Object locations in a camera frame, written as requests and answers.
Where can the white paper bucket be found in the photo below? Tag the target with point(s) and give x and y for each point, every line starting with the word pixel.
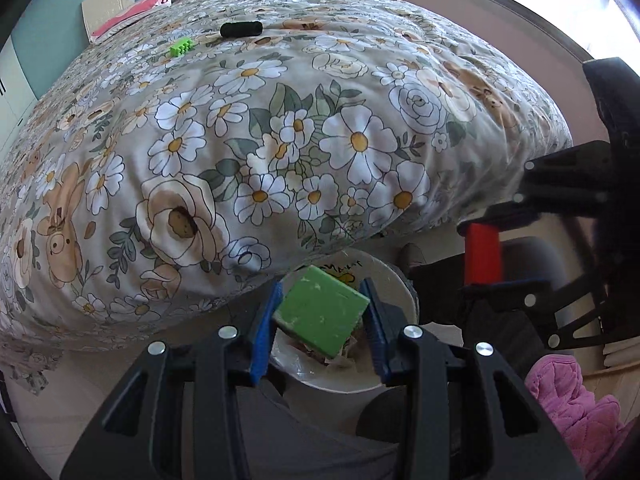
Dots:
pixel 400 290

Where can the white wardrobe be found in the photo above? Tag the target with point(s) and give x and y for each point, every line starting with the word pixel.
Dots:
pixel 12 90

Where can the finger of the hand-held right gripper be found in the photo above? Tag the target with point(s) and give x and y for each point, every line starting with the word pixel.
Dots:
pixel 530 300
pixel 565 180

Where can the cream wooden bed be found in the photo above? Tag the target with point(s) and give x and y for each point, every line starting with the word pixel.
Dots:
pixel 115 2

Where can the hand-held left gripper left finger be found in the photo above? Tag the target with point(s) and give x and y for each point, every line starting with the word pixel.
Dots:
pixel 264 332

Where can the floral printed blanket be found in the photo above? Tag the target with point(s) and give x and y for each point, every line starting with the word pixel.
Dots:
pixel 250 135

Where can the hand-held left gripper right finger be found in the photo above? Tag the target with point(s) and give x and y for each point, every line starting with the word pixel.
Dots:
pixel 376 332

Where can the green toothed toy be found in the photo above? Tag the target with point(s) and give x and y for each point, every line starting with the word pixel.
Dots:
pixel 181 47

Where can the pink quilted jacket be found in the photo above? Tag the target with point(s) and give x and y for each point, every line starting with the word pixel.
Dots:
pixel 575 400

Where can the person's foot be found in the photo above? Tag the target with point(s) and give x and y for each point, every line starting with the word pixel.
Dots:
pixel 412 260

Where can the black cylinder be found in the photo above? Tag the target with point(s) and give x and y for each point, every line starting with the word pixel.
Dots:
pixel 241 29

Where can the person's grey pants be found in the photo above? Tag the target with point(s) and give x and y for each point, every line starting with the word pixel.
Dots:
pixel 300 440

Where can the red block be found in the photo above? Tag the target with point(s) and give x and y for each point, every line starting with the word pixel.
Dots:
pixel 482 252

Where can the green block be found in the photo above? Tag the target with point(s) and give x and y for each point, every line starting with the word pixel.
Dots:
pixel 320 310

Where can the light wooden furniture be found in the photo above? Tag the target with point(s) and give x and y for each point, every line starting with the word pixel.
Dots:
pixel 612 375

